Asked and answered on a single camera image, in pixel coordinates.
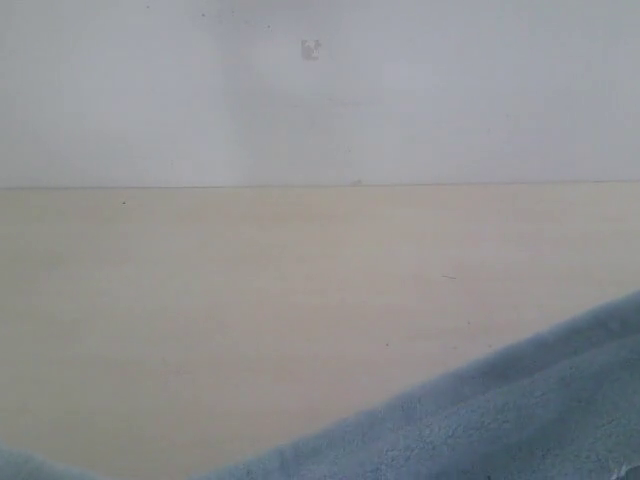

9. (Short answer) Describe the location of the light blue terry towel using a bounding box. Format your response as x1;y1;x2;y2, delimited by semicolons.
0;288;640;480

